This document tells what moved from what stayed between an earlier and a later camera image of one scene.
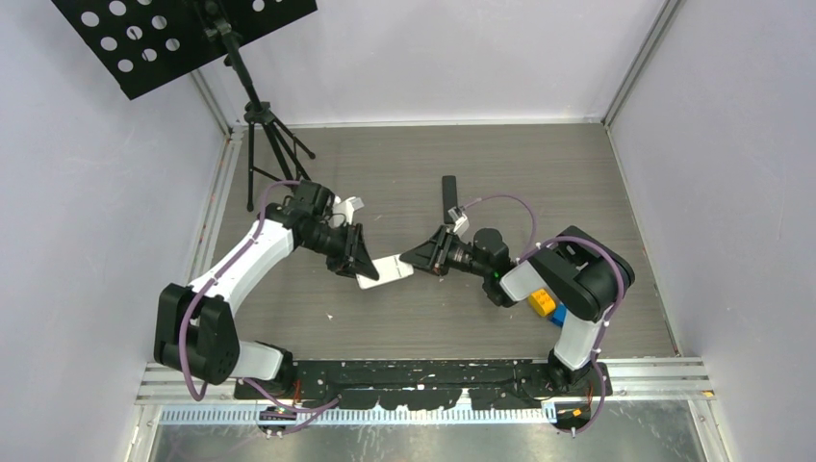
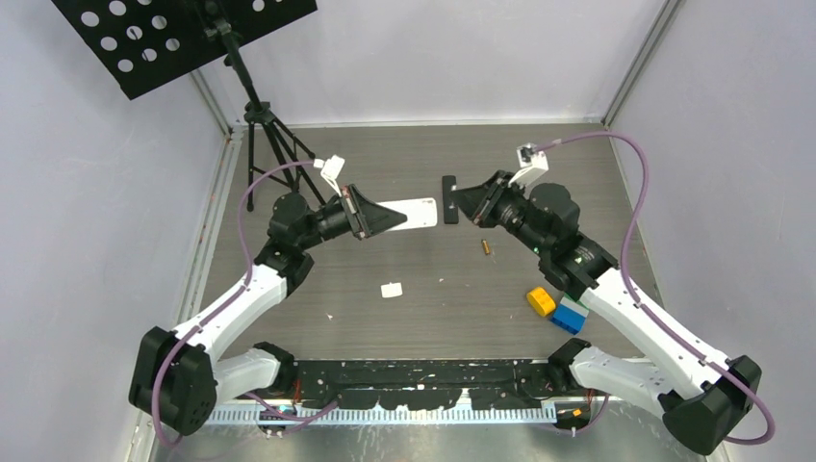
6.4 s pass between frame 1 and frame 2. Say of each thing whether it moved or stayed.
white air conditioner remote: moved
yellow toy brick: stayed
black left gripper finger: moved
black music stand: stayed
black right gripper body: moved
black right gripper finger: moved
